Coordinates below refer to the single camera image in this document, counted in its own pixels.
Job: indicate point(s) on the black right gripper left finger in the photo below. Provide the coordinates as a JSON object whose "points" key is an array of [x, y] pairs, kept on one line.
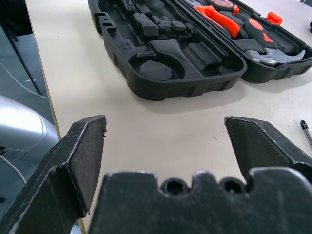
{"points": [[61, 175]]}

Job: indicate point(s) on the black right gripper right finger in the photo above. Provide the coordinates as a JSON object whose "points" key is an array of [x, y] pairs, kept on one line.
{"points": [[263, 143]]}

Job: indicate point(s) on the black tool case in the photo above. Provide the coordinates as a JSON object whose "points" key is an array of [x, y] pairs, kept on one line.
{"points": [[170, 83]]}

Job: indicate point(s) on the silver rounded robot leg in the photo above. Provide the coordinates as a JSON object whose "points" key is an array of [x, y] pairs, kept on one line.
{"points": [[22, 129]]}

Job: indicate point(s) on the black orange claw hammer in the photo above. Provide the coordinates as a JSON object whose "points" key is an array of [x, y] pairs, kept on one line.
{"points": [[258, 31]]}

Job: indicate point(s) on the black orange tape measure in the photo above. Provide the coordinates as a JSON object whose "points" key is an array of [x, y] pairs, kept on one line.
{"points": [[223, 4]]}

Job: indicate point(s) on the dark stand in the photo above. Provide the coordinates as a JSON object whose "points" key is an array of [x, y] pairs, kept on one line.
{"points": [[13, 17]]}

